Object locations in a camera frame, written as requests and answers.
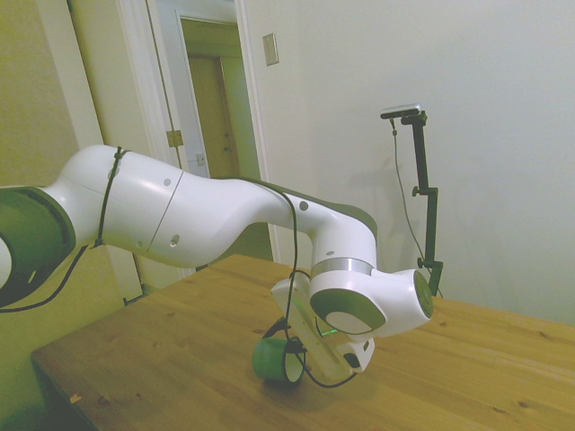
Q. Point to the brass door hinge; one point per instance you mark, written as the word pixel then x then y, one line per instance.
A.
pixel 174 138

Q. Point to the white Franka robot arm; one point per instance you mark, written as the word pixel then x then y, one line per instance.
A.
pixel 202 215

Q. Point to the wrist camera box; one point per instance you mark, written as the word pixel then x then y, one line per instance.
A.
pixel 359 357

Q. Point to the white door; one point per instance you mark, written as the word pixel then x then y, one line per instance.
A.
pixel 179 112

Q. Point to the grey camera on stand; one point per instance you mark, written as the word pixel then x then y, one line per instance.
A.
pixel 401 111

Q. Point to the white door frame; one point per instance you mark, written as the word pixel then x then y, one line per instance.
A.
pixel 251 112

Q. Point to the wall switch plate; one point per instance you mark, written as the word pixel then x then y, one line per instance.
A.
pixel 270 49

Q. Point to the blue enamel mug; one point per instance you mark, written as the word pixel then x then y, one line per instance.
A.
pixel 269 361

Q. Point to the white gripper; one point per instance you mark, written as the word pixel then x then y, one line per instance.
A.
pixel 310 334

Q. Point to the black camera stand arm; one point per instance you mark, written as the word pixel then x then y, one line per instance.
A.
pixel 427 202

